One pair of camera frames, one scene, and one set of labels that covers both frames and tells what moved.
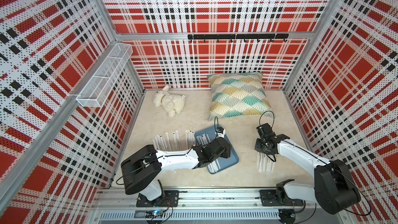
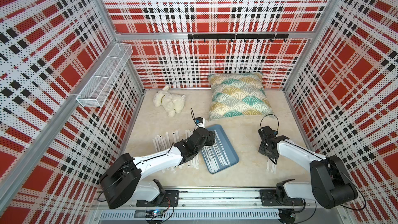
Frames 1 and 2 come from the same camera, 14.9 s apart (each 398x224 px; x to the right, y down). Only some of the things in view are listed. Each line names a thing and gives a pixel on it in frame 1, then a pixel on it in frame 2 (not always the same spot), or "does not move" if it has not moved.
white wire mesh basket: (94, 94) does not move
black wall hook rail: (238, 36) does not move
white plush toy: (172, 103) does not move
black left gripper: (227, 151) -> (210, 138)
